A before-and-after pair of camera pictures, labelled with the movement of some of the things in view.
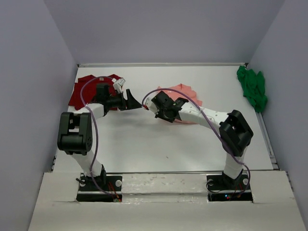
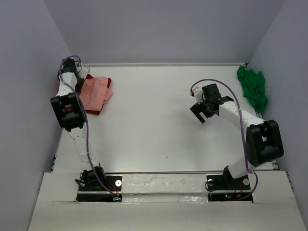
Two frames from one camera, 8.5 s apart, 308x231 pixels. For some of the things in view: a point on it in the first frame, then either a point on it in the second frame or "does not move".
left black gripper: x=131 y=103 -> x=77 y=89
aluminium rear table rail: x=160 y=64 does not move
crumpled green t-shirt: x=253 y=87 does not move
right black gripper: x=159 y=114 -> x=198 y=109
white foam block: x=164 y=184 does not move
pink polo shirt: x=187 y=90 -> x=94 y=91
